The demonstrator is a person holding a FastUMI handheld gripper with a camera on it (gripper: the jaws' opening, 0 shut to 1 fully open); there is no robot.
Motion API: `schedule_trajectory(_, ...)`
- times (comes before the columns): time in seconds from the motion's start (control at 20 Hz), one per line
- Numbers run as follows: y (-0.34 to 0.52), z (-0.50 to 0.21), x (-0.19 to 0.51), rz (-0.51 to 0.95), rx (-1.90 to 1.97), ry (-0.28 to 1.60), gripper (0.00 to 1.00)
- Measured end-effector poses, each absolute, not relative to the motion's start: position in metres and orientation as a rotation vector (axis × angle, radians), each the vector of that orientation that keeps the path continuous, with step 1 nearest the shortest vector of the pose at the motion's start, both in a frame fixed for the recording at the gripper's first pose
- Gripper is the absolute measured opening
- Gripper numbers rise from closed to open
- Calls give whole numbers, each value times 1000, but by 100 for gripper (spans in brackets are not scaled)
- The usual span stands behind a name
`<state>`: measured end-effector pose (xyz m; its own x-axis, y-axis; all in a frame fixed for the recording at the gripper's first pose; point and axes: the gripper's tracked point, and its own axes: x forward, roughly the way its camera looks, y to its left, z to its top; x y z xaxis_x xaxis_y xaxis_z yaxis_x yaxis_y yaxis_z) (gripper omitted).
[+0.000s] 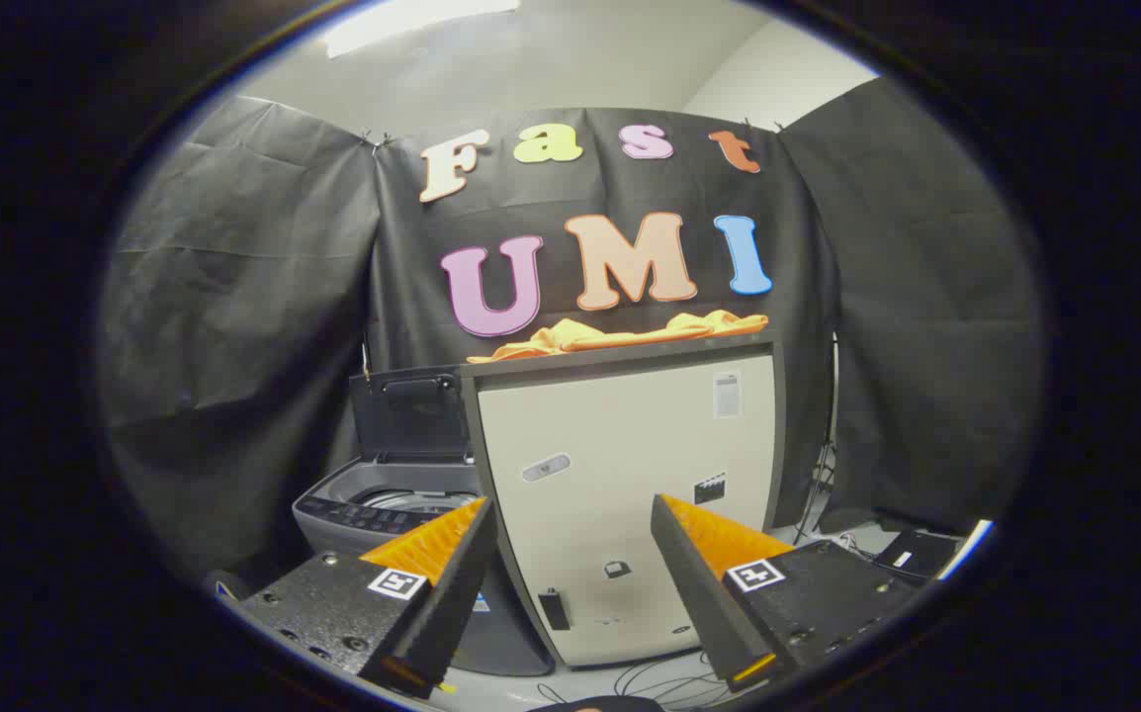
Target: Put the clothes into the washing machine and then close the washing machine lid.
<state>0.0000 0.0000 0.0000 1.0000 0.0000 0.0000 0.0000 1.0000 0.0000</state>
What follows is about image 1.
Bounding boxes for grey washing machine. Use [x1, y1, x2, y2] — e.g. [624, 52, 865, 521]
[292, 366, 557, 678]

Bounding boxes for black floor cables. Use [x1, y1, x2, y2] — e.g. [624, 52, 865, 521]
[539, 651, 732, 709]

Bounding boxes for white cabinet with grey top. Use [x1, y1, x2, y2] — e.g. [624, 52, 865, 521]
[459, 334, 787, 669]

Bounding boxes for black backdrop cloth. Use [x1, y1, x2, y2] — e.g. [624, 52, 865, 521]
[96, 77, 1046, 594]

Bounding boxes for orange garment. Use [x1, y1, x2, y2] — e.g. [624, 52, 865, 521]
[467, 310, 771, 365]

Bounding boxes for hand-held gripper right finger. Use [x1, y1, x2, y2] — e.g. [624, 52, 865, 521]
[650, 492, 927, 693]

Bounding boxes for black box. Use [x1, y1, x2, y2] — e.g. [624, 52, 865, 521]
[872, 529, 963, 580]

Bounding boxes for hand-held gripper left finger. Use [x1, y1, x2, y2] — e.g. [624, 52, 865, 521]
[219, 496, 498, 701]

